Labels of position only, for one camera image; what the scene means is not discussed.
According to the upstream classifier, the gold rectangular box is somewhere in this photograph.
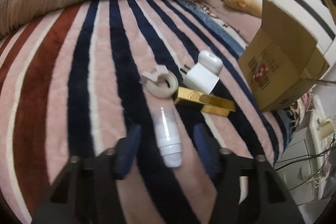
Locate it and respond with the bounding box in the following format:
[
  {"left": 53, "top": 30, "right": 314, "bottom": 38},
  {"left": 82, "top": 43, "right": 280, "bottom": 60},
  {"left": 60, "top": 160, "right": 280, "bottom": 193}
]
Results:
[{"left": 173, "top": 87, "right": 236, "bottom": 117}]

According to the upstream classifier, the white cylindrical bottle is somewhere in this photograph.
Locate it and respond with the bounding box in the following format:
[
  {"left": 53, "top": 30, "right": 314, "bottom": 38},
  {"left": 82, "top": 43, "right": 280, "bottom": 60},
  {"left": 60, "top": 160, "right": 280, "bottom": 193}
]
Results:
[{"left": 152, "top": 107, "right": 182, "bottom": 168}]

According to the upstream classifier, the tape roll with dispenser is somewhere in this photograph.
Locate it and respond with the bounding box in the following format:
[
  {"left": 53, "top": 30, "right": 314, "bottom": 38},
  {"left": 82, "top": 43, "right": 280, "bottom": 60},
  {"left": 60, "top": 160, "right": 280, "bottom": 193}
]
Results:
[{"left": 141, "top": 65, "right": 179, "bottom": 98}]

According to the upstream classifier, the white bedside cabinet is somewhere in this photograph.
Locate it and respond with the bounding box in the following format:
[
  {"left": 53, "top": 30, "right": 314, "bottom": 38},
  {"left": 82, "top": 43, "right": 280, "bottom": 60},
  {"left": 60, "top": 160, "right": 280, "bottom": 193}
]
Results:
[{"left": 274, "top": 95, "right": 335, "bottom": 205}]

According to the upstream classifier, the striped plush blanket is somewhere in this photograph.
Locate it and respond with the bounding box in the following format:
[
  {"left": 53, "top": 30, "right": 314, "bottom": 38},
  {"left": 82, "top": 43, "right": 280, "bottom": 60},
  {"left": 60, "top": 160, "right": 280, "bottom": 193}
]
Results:
[{"left": 1, "top": 0, "right": 291, "bottom": 223}]

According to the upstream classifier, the white power adapter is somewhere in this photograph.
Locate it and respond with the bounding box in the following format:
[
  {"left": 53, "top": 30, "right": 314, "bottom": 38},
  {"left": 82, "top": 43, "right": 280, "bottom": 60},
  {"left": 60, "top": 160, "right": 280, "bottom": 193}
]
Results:
[{"left": 180, "top": 63, "right": 219, "bottom": 95}]

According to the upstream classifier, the brown cardboard box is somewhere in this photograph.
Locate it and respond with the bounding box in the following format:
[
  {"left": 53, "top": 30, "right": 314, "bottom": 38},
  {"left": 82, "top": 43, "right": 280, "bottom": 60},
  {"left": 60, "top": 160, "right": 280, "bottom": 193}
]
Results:
[{"left": 238, "top": 0, "right": 329, "bottom": 111}]

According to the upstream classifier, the white earbuds case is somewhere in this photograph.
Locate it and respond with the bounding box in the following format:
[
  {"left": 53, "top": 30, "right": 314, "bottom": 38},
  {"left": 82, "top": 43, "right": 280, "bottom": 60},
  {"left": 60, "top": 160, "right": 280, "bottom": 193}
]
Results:
[{"left": 198, "top": 50, "right": 223, "bottom": 76}]

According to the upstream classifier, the pink ribbed pillow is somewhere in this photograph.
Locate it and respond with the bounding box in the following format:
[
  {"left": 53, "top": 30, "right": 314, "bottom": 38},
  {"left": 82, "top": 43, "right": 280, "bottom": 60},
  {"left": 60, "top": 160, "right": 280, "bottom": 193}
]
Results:
[{"left": 196, "top": 0, "right": 261, "bottom": 43}]

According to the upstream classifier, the tan plush toy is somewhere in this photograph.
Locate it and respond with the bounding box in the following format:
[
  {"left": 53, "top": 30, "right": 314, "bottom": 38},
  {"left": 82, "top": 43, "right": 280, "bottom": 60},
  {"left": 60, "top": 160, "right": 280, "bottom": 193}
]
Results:
[{"left": 221, "top": 0, "right": 262, "bottom": 18}]

